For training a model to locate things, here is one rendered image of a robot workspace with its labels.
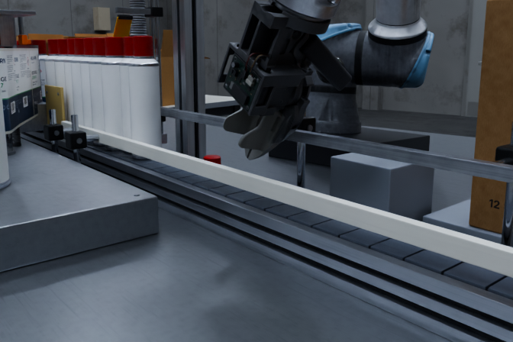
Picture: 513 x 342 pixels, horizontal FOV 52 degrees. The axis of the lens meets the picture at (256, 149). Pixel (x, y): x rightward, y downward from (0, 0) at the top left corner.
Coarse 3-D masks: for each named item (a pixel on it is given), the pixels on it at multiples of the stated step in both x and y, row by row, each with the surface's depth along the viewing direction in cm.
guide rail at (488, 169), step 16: (176, 112) 88; (192, 112) 86; (320, 144) 64; (336, 144) 62; (352, 144) 60; (368, 144) 58; (384, 144) 57; (400, 160) 55; (416, 160) 54; (432, 160) 52; (448, 160) 51; (464, 160) 49; (480, 160) 49; (480, 176) 48; (496, 176) 47; (512, 176) 46
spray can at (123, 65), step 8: (128, 40) 90; (128, 48) 90; (128, 56) 91; (120, 64) 91; (120, 72) 91; (120, 80) 92; (128, 80) 91; (128, 88) 91; (128, 96) 91; (128, 104) 91; (128, 112) 92; (128, 120) 92; (128, 128) 92; (128, 136) 92; (128, 152) 93
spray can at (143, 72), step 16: (144, 48) 86; (128, 64) 87; (144, 64) 86; (144, 80) 86; (144, 96) 87; (144, 112) 87; (160, 112) 90; (144, 128) 88; (160, 128) 90; (160, 144) 90
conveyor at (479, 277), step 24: (168, 168) 82; (216, 192) 69; (240, 192) 69; (288, 216) 59; (312, 216) 59; (360, 240) 51; (384, 240) 52; (432, 264) 46; (456, 264) 46; (480, 288) 42; (504, 288) 41
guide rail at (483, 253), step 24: (120, 144) 89; (144, 144) 83; (192, 168) 72; (216, 168) 68; (264, 192) 61; (288, 192) 58; (312, 192) 56; (336, 216) 53; (360, 216) 50; (384, 216) 48; (408, 240) 46; (432, 240) 44; (456, 240) 43; (480, 240) 42; (480, 264) 41; (504, 264) 40
